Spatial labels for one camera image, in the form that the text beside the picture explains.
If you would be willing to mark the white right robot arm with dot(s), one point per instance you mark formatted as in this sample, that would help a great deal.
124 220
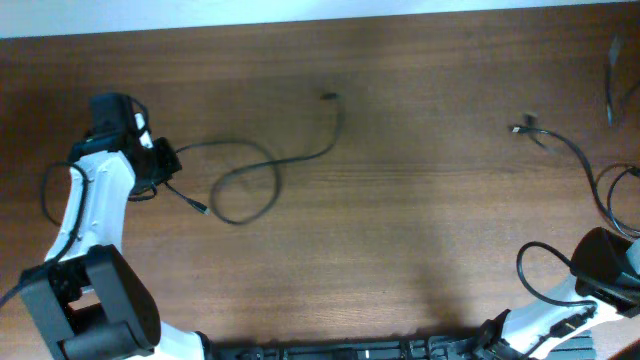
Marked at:
602 286

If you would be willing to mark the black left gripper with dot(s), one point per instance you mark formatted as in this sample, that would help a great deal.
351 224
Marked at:
172 161

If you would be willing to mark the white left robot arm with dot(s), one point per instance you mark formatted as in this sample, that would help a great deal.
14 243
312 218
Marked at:
85 299

